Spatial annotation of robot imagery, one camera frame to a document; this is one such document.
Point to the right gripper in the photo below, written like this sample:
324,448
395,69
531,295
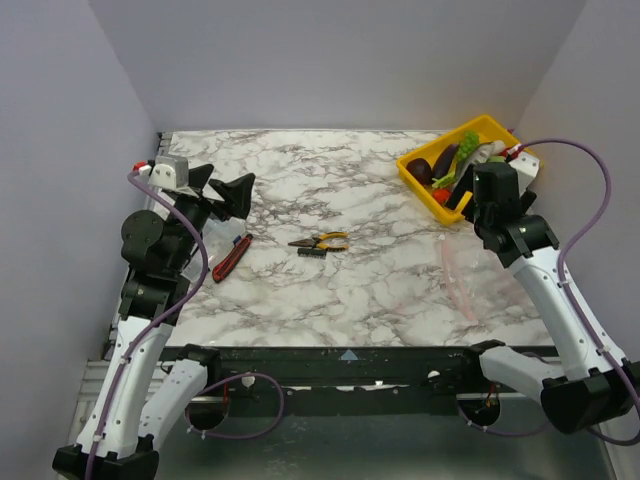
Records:
465,201

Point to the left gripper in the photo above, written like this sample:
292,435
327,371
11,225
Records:
236,193

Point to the toy green onion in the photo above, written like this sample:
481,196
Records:
451,178

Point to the red toy chili pepper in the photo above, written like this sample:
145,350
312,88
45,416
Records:
441,196

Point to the clear zip top bag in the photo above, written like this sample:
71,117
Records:
475,280

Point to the grey toy fish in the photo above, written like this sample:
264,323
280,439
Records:
479,156

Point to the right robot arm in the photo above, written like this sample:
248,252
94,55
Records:
594,381

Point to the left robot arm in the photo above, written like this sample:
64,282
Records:
168,263

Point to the clear plastic box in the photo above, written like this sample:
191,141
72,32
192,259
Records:
219,238

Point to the green toy grapes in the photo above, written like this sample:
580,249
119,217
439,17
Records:
468,143

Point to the purple toy eggplant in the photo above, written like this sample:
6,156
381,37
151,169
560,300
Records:
443,163

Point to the yellow plastic tray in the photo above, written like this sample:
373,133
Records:
489,130

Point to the red black utility knife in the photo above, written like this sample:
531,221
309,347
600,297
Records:
222,270

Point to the dark red toy beet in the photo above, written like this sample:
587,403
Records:
420,170

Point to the black comb piece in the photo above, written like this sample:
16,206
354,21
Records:
311,253

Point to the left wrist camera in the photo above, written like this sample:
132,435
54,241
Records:
167,172

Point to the yellow handled pliers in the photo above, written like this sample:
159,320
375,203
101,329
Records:
326,241

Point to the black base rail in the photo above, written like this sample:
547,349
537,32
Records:
341,381

